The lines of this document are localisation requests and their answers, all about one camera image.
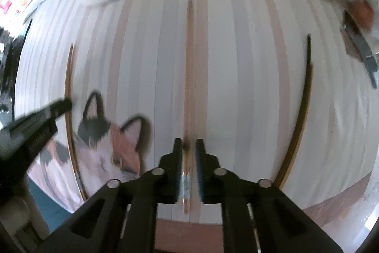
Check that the wooden chopstick with painted end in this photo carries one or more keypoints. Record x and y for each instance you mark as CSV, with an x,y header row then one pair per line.
x,y
188,78

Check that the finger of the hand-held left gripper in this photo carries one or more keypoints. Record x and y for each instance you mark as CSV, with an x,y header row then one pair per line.
x,y
53,109

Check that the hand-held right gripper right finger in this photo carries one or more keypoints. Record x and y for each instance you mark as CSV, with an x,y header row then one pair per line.
x,y
200,173

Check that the striped cat print tablecloth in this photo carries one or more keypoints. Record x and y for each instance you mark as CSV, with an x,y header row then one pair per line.
x,y
242,78

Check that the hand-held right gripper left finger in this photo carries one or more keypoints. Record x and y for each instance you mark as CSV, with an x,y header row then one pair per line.
x,y
178,173

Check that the black gas stove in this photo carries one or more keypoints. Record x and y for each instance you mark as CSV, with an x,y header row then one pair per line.
x,y
11,69

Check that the clear plastic bag red contents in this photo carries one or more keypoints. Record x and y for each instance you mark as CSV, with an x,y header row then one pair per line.
x,y
362,14

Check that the blue smartphone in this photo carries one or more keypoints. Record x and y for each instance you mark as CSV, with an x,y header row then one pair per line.
x,y
359,42

